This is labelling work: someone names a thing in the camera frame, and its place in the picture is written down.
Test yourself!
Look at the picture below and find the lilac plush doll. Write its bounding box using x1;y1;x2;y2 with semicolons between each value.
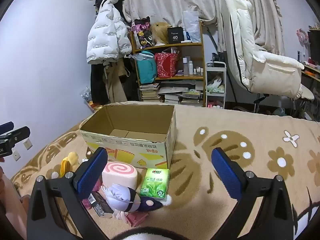
101;184;163;214

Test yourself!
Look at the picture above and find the blonde wig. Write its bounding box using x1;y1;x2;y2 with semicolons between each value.
150;22;170;46

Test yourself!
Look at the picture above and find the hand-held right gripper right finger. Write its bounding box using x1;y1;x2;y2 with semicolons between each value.
211;148;295;240

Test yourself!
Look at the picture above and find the black packet with barcode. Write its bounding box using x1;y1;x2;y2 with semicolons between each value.
87;191;114;217

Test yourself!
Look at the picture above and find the person's left forearm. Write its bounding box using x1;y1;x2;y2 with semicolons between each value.
0;166;28;240

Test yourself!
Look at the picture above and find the plastic bag of small things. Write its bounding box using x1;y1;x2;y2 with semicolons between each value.
80;87;100;112

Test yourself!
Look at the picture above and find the pink fan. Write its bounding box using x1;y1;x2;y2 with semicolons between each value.
296;28;308;46

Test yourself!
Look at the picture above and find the pale patterned curtain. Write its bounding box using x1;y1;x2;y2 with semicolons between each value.
122;0;287;55

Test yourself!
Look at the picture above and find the pink plastic wrapped packet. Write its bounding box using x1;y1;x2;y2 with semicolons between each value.
124;211;151;227

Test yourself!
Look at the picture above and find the white plastic bag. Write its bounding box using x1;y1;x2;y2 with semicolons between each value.
182;10;202;43

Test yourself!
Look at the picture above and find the wooden desk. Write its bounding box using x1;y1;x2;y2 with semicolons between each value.
301;62;320;88

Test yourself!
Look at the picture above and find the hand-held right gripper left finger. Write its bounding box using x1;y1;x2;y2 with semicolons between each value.
26;147;110;240

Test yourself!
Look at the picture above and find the teal bag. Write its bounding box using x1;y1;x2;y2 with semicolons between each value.
135;51;158;84

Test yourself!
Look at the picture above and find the white puffer jacket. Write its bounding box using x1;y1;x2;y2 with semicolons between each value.
86;0;133;65

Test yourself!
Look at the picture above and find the stack of books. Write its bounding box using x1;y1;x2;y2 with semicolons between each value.
139;83;160;103
159;80;204;105

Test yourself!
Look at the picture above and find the white trolley cart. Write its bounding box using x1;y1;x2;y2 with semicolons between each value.
205;61;227;108

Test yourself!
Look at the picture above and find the yellow plush toy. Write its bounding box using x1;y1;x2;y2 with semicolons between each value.
61;152;79;178

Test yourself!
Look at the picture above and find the black purple printed bag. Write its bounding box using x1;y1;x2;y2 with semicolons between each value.
132;17;155;50

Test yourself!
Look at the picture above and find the black monitor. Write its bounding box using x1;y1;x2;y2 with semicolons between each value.
307;30;320;63

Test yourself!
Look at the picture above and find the beige flower printed blanket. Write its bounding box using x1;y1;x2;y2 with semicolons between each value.
11;101;320;240

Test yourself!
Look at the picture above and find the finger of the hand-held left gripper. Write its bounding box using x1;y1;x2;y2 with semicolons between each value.
2;126;31;144
0;122;14;136

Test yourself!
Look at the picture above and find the beige coat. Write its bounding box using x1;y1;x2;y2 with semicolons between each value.
103;60;130;104

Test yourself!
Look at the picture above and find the red bag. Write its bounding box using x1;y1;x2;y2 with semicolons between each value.
154;52;179;78

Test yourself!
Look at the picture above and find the green tissue pack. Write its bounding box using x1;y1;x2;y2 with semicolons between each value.
139;168;171;202

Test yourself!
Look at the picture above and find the wooden shelf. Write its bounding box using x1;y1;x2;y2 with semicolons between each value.
131;21;207;107

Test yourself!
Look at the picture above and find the black box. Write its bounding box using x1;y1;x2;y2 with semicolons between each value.
167;26;184;44

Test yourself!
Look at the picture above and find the printed cardboard box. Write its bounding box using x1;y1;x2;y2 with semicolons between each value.
79;104;177;170

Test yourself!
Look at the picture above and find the pink swirl roll plush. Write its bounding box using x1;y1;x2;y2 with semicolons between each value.
102;162;138;189

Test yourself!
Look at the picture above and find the black coat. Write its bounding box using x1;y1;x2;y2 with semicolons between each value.
90;64;109;105

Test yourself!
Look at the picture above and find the pale green plush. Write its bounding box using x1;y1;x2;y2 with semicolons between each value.
207;84;225;93

